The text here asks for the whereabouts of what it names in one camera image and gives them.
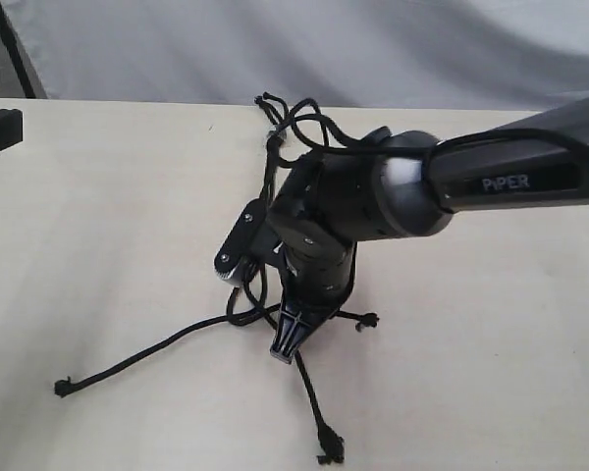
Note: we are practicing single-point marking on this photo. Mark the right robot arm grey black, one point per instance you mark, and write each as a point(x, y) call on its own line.
point(389, 186)

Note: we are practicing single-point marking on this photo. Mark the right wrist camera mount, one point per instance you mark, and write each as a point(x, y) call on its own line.
point(250, 243)

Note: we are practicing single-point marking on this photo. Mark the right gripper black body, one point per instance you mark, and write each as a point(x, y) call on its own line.
point(316, 288)

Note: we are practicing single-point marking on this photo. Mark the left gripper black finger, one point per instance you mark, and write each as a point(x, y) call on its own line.
point(11, 127)

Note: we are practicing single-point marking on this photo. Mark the black stand pole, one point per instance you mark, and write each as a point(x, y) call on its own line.
point(10, 42)

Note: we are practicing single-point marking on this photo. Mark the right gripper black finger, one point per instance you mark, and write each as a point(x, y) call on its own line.
point(295, 324)

